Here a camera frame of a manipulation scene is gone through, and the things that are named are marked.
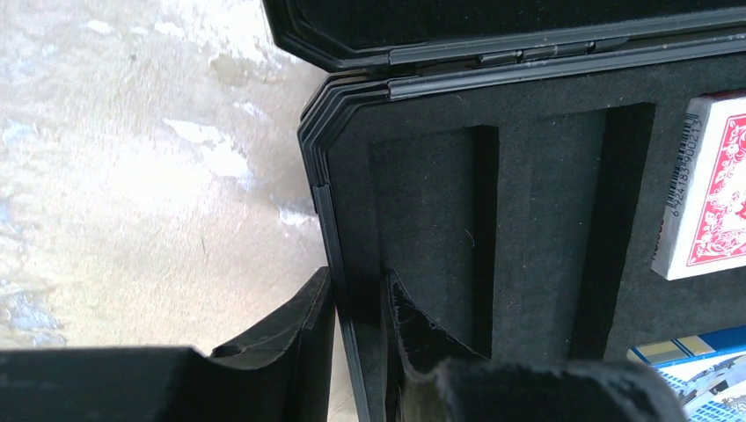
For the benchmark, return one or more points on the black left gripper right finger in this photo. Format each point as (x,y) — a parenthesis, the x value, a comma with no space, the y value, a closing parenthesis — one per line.
(431,376)

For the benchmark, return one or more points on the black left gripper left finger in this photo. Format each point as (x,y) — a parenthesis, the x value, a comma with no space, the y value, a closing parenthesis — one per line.
(277,370)

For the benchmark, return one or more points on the blue playing card deck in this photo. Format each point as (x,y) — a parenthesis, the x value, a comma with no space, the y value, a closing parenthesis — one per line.
(706,372)

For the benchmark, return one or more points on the black poker set case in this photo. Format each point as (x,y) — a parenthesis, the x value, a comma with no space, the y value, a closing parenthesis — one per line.
(493,174)

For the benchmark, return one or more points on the red playing card deck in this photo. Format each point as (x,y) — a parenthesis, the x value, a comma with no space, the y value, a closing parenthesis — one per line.
(703,226)

